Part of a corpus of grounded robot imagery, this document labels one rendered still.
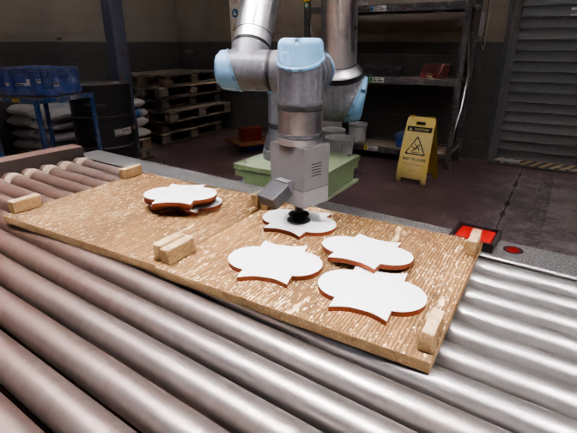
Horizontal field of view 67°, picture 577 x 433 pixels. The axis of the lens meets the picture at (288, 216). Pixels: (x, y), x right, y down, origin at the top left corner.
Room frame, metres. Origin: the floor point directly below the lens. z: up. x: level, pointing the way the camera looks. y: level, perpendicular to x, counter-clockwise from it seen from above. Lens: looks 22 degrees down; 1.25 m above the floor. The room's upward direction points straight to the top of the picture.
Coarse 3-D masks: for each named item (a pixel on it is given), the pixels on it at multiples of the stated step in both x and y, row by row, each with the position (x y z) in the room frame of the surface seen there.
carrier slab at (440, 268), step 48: (240, 240) 0.67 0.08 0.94; (288, 240) 0.67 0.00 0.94; (384, 240) 0.67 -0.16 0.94; (432, 240) 0.67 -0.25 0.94; (192, 288) 0.54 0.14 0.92; (240, 288) 0.52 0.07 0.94; (288, 288) 0.52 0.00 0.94; (432, 288) 0.52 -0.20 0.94; (336, 336) 0.42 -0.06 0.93; (384, 336) 0.41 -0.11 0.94
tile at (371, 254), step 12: (324, 240) 0.64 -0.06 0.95; (336, 240) 0.65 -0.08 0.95; (348, 240) 0.65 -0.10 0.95; (360, 240) 0.65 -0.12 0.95; (372, 240) 0.65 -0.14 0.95; (336, 252) 0.59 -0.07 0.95; (348, 252) 0.60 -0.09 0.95; (360, 252) 0.60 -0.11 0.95; (372, 252) 0.60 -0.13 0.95; (384, 252) 0.60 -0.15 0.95; (396, 252) 0.60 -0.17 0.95; (408, 252) 0.60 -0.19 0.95; (360, 264) 0.56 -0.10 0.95; (372, 264) 0.55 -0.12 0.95; (384, 264) 0.56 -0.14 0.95; (396, 264) 0.56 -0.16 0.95; (408, 264) 0.56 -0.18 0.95
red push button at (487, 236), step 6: (462, 228) 0.74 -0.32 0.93; (468, 228) 0.74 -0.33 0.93; (474, 228) 0.74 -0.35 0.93; (456, 234) 0.71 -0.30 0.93; (462, 234) 0.71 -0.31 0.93; (468, 234) 0.71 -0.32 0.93; (486, 234) 0.71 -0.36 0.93; (492, 234) 0.71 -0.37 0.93; (480, 240) 0.69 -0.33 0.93; (486, 240) 0.69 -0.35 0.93; (492, 240) 0.70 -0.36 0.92
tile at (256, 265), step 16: (240, 256) 0.60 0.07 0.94; (256, 256) 0.59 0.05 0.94; (272, 256) 0.59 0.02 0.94; (288, 256) 0.59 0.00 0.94; (304, 256) 0.59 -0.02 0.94; (240, 272) 0.54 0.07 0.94; (256, 272) 0.54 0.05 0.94; (272, 272) 0.54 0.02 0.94; (288, 272) 0.54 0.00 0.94; (304, 272) 0.54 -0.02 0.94
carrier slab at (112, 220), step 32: (96, 192) 0.92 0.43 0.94; (128, 192) 0.92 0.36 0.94; (224, 192) 0.92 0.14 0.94; (32, 224) 0.74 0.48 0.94; (64, 224) 0.74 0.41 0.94; (96, 224) 0.74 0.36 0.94; (128, 224) 0.74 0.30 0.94; (160, 224) 0.74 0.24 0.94; (192, 224) 0.74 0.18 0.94; (224, 224) 0.74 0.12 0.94; (128, 256) 0.61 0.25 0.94
